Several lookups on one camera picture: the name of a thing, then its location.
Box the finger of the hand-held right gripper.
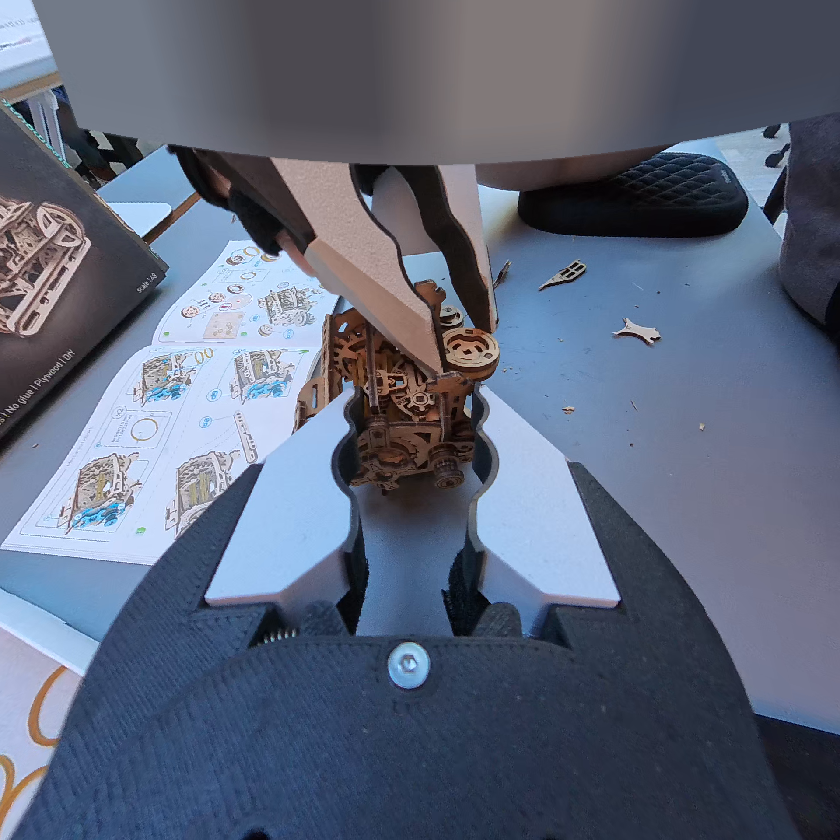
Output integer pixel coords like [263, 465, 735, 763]
[394, 164, 498, 332]
[272, 157, 444, 382]

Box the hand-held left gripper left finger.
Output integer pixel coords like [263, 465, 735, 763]
[205, 386, 367, 631]

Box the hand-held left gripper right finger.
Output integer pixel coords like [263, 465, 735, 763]
[466, 386, 622, 632]

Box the round wooden wheel part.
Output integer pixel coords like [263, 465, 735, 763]
[441, 327, 501, 383]

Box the wooden mechanical model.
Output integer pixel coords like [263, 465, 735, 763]
[292, 279, 479, 497]

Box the person's right forearm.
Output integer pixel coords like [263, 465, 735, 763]
[476, 147, 664, 194]

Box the black model kit box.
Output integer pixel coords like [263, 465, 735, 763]
[0, 101, 170, 454]

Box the person's right hand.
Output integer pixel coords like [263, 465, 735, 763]
[279, 231, 315, 275]

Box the wooden lattice sliver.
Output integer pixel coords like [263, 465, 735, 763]
[538, 260, 588, 291]

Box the white rounded pad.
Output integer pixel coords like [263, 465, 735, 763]
[107, 200, 173, 245]

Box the black quilted cushion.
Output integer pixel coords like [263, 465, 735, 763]
[517, 152, 750, 238]

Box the illustrated instruction booklet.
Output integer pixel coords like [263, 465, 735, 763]
[0, 239, 342, 565]

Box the star-shaped wooden scrap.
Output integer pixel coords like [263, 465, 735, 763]
[613, 317, 662, 347]

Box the white cardboard tray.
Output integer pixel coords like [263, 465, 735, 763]
[0, 587, 99, 840]

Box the white printed sheet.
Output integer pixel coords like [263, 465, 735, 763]
[0, 0, 52, 78]

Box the group of yellow rubber bands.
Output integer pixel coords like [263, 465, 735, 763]
[0, 666, 70, 818]

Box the dark grey cloth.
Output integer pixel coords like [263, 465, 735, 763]
[780, 113, 840, 332]

